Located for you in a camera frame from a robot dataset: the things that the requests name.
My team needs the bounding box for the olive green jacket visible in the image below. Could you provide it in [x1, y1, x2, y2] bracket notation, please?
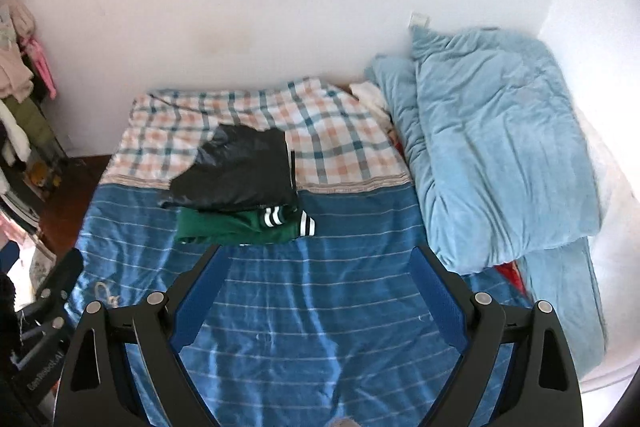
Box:
[6, 96, 57, 160]

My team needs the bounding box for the bed with blue striped sheet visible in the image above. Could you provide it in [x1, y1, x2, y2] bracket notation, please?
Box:
[65, 77, 606, 427]

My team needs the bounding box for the printed fabric bag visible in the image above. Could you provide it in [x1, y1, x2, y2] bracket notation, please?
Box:
[30, 248, 57, 282]

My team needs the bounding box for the black leather jacket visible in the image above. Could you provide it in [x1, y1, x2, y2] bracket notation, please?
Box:
[159, 124, 299, 212]

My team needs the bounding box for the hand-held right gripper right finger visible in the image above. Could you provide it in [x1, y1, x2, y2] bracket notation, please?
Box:
[411, 244, 586, 427]

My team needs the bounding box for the red cloth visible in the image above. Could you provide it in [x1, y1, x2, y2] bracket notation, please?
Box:
[492, 259, 529, 294]

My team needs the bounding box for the plaid blanket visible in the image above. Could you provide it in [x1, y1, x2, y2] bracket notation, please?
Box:
[100, 77, 414, 196]

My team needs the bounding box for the white cloth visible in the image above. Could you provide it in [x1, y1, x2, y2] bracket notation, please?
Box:
[349, 82, 394, 118]

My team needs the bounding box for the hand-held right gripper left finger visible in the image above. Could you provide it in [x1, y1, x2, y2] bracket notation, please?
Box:
[52, 244, 231, 427]

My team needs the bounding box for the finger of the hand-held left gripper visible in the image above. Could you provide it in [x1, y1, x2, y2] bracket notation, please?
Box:
[30, 248, 85, 315]
[0, 241, 22, 280]

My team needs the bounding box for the light blue duvet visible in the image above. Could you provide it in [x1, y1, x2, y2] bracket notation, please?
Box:
[363, 27, 608, 360]

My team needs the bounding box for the white bedding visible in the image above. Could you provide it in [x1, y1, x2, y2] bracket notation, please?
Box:
[577, 104, 640, 395]

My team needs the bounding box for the clothes rack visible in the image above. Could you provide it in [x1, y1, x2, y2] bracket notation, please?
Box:
[0, 0, 69, 220]

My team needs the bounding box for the pile of pink beige garments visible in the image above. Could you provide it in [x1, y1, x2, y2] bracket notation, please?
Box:
[0, 0, 37, 104]

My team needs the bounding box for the green garment with white stripes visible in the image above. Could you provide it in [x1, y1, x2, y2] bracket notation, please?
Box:
[174, 203, 318, 246]

